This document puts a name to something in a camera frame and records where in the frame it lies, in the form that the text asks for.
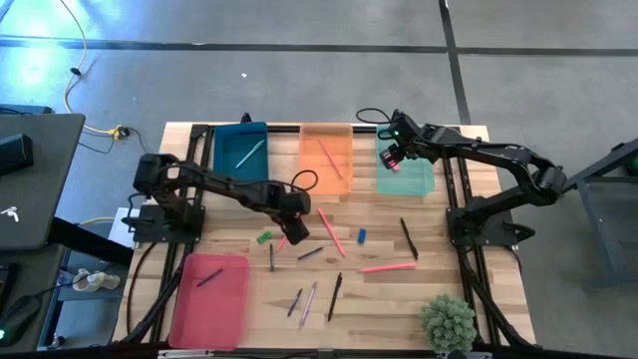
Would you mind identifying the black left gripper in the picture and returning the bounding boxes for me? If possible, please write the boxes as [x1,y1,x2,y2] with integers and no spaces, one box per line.
[282,189,313,246]

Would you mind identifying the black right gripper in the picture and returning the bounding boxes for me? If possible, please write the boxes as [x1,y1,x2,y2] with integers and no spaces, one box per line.
[379,110,425,174]

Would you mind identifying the dark navy marker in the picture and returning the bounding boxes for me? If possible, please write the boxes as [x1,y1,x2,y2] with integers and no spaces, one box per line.
[286,287,304,318]

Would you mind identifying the slim black pen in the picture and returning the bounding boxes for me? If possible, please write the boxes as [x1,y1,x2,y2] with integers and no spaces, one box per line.
[399,216,420,261]

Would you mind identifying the teal translucent plastic bin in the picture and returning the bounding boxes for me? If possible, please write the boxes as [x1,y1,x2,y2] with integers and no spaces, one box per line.
[376,124,436,197]

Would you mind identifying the orange translucent plastic bin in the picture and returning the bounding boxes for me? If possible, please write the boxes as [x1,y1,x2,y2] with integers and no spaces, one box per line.
[298,123,355,196]

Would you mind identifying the pink translucent pen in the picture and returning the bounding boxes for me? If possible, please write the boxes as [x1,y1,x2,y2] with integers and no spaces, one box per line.
[298,280,319,330]

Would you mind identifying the black silver-tipped click pen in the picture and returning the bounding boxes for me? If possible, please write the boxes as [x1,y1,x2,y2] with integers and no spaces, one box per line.
[327,271,344,322]

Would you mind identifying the blue plastic bin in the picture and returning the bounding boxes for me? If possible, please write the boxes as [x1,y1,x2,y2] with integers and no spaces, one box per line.
[212,122,270,183]

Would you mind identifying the pink-red plastic bin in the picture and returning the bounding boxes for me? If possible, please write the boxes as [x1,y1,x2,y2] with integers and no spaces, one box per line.
[167,252,251,351]

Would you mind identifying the small green artificial plant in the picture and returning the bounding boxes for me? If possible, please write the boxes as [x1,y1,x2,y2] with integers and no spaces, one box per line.
[419,293,479,354]

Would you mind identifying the beige sandal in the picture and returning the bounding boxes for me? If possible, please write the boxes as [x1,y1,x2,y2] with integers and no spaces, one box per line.
[97,271,122,290]
[73,268,104,293]

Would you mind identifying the dark metal cart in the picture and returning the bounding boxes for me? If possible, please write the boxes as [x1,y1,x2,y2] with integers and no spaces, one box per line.
[565,137,638,290]

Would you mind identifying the black side desk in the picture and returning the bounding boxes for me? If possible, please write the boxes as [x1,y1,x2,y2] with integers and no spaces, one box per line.
[0,113,86,250]

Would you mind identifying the dark low desk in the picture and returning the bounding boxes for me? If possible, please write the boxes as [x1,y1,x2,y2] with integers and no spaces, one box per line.
[0,243,69,353]

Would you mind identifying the black computer mouse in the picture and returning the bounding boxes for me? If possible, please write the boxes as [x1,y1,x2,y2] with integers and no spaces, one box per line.
[0,294,42,346]

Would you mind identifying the black box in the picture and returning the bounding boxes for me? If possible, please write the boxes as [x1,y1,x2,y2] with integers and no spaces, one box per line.
[0,133,35,176]

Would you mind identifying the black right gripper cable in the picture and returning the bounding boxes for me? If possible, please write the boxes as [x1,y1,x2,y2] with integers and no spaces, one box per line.
[355,107,395,126]

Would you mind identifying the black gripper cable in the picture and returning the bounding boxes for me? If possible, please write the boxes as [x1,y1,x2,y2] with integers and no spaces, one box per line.
[291,169,320,193]
[355,107,395,126]

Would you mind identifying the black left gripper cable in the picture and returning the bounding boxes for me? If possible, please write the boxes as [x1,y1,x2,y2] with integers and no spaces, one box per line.
[291,169,320,193]

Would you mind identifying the black aluminium table frame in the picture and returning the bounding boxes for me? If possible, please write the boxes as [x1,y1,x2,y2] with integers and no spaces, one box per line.
[119,122,537,350]

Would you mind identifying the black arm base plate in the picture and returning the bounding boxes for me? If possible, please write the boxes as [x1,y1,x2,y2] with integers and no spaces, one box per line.
[446,206,519,248]
[132,202,206,244]

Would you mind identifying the yellow floor cable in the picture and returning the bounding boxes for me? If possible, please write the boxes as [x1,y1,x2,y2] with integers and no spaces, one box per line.
[59,0,121,139]

